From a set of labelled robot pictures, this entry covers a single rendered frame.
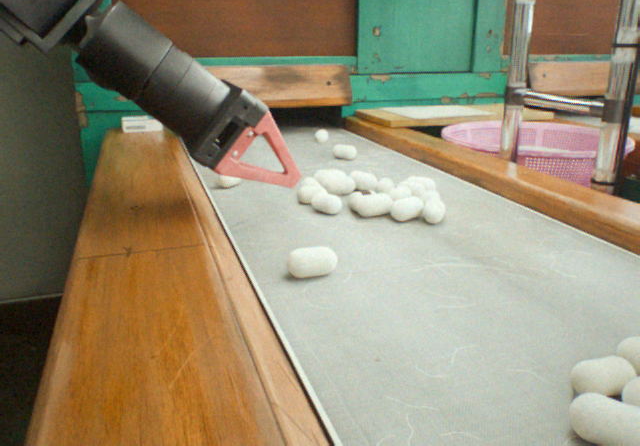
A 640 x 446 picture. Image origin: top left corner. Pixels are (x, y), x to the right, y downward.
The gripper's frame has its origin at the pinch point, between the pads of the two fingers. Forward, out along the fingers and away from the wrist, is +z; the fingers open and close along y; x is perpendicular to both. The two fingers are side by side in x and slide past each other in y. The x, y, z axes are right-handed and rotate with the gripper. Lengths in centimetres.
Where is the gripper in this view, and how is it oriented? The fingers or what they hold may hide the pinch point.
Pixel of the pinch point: (290, 176)
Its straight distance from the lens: 48.3
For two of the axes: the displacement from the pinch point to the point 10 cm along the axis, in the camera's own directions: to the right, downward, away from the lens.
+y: -3.2, -2.9, 9.0
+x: -6.1, 7.9, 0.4
